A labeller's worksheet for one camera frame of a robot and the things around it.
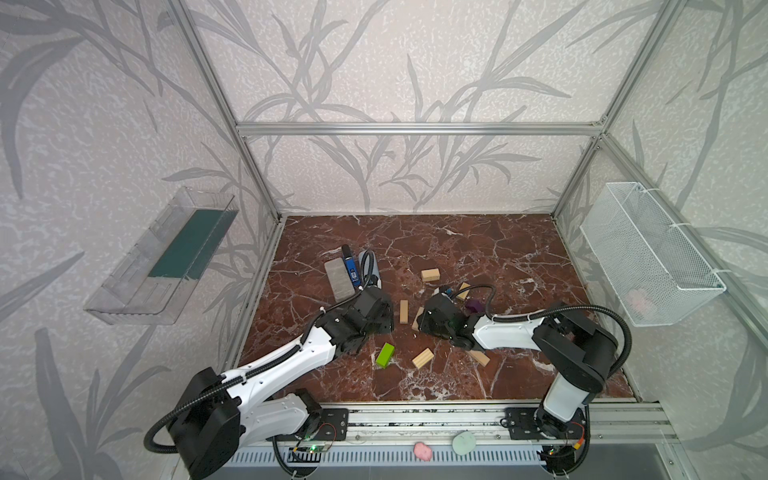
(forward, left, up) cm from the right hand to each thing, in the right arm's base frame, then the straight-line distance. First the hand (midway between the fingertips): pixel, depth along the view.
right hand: (416, 311), depth 92 cm
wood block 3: (+6, -16, -1) cm, 17 cm away
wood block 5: (-14, -2, -1) cm, 14 cm away
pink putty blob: (-36, 0, +2) cm, 36 cm away
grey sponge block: (+11, +25, +1) cm, 28 cm away
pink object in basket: (-7, -55, +18) cm, 58 cm away
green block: (-13, +9, 0) cm, 16 cm away
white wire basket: (-6, -50, +32) cm, 59 cm away
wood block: (+1, +4, -2) cm, 4 cm away
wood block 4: (-5, +1, +2) cm, 5 cm away
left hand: (-3, +7, +10) cm, 13 cm away
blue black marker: (+16, +22, +2) cm, 28 cm away
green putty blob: (-34, -10, +1) cm, 36 cm away
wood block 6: (-14, -18, -1) cm, 23 cm away
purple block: (+2, -19, 0) cm, 19 cm away
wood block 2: (+13, -5, 0) cm, 15 cm away
